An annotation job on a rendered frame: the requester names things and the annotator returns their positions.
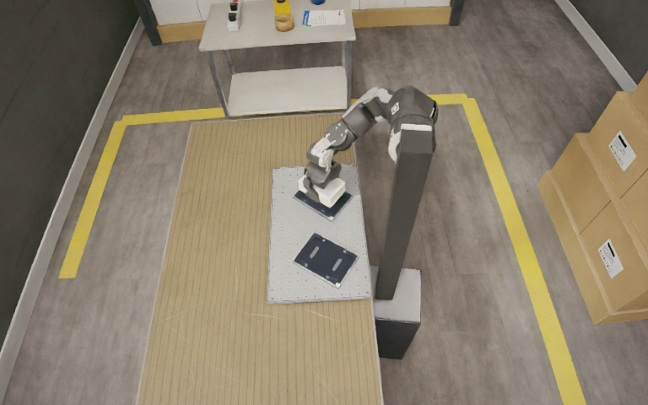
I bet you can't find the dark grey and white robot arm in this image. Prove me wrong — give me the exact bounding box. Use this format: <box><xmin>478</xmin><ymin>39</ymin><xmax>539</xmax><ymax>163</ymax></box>
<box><xmin>306</xmin><ymin>85</ymin><xmax>438</xmax><ymax>167</ymax></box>

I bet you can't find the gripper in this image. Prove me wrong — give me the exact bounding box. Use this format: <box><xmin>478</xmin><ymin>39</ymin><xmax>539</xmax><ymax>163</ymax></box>
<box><xmin>303</xmin><ymin>153</ymin><xmax>342</xmax><ymax>203</ymax></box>

